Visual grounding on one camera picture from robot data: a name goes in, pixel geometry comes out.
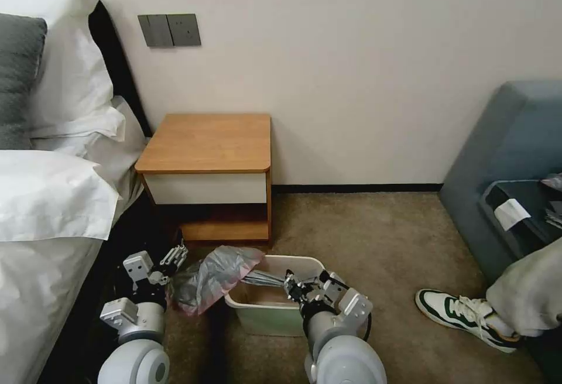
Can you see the grey plastic garbage bag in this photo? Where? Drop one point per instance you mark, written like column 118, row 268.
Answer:
column 210, row 278

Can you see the grey wall socket panel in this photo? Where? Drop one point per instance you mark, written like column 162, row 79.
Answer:
column 184, row 29

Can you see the white duvet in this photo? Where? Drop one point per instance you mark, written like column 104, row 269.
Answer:
column 48, row 195

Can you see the white pillow with flange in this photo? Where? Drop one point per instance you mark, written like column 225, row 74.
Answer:
column 101, row 133

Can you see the white and green sneaker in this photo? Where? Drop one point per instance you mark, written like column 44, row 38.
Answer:
column 456, row 313

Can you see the black bed headboard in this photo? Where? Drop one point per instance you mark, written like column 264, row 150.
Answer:
column 125, row 76

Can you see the wooden nightstand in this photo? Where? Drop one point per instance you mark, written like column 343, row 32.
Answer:
column 210, row 147

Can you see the crumpled grey wrapper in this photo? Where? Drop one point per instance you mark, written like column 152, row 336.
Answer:
column 554, row 180

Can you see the white paper label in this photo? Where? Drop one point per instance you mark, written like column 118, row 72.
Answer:
column 511, row 215

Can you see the black baseboard strip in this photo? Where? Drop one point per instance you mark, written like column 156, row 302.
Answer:
column 351, row 188

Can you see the white bed sheet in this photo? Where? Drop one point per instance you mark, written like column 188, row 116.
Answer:
column 39, row 296

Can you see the dark grey bin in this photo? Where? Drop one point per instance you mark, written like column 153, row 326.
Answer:
column 531, row 234

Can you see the grey wall switch panel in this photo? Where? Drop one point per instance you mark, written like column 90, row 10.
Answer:
column 153, row 30

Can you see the grey cushion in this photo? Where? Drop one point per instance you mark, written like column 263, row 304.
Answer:
column 17, row 81

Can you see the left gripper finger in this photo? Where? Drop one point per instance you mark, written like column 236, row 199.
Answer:
column 179, row 265
column 174, row 252

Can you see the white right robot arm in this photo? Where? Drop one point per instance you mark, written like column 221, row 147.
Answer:
column 342, row 349

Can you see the blue-grey sofa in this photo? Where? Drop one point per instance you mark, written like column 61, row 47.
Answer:
column 496, row 138

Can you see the large white pillow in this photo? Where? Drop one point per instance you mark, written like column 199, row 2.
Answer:
column 70, row 63

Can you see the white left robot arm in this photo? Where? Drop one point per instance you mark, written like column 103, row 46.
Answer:
column 131, row 353

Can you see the white nightstand drawer front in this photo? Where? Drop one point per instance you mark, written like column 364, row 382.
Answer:
column 206, row 188

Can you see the pale green trash can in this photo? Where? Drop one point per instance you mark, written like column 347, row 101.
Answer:
column 263, row 313

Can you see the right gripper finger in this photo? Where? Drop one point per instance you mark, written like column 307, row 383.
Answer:
column 299, row 279
column 295, row 294

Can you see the person's leg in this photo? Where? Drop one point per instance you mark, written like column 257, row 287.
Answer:
column 531, row 292

